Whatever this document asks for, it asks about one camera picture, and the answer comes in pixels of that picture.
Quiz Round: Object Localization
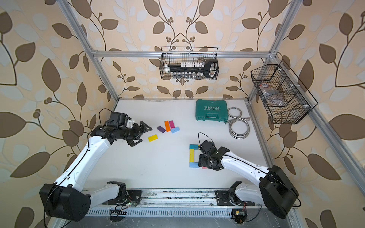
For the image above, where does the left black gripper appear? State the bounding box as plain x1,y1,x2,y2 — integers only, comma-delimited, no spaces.
117,120,152,145

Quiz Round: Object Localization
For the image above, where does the light blue block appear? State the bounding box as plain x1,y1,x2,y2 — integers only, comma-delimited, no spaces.
171,127,180,133
189,162,200,169

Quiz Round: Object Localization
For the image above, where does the large yellow block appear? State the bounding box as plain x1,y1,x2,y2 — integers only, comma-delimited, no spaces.
148,135,158,142

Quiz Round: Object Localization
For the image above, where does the long yellow block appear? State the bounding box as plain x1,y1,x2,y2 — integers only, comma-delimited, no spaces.
189,149,195,163

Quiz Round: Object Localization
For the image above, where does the teal block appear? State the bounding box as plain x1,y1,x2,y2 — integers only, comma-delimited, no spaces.
189,144,199,150

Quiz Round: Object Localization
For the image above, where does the purple block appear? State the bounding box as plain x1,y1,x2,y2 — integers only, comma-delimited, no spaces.
157,126,166,133

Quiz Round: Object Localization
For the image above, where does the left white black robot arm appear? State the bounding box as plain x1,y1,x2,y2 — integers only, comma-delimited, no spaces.
40,112,152,221

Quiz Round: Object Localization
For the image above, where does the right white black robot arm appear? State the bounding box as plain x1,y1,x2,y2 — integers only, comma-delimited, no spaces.
198,140,299,219

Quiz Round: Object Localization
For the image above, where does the orange block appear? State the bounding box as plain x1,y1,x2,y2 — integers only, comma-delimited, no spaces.
164,121,171,132

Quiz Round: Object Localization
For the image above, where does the magenta block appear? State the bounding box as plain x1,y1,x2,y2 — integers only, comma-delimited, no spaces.
169,121,175,129

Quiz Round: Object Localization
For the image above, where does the light blue tilted block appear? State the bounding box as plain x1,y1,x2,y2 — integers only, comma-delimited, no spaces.
171,127,180,133

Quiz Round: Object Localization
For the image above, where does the green plastic tool case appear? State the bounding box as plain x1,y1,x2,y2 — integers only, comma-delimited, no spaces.
195,99,228,122

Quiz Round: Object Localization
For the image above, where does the black white tool in basket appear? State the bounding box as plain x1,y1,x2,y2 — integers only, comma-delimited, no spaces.
160,59,219,80

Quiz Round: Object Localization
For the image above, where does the plastic bag in basket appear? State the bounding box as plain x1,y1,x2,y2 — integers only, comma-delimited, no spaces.
259,83,285,106

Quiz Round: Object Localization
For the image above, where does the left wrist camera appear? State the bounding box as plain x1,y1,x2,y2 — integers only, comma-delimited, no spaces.
108,112,135,128

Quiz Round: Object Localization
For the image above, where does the coiled metal hose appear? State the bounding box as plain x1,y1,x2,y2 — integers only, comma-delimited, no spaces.
225,107,251,140

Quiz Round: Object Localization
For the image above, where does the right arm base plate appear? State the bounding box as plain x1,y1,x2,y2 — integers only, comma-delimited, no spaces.
215,190,256,207

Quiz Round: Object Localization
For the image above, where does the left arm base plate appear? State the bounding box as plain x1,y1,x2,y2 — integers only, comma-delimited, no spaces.
102,190,142,207

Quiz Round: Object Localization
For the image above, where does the aluminium frame rail front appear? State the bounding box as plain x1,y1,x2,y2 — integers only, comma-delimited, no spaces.
61,187,298,210

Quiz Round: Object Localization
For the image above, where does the black wire basket back wall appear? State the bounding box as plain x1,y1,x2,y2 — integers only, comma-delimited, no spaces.
159,46,219,80

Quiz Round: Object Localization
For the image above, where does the black wire basket wall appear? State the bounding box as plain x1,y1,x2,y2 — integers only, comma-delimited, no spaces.
159,46,219,80
251,60,318,124

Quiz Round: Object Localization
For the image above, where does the black wire basket right wall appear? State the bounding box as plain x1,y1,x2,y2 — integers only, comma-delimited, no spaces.
251,60,318,124

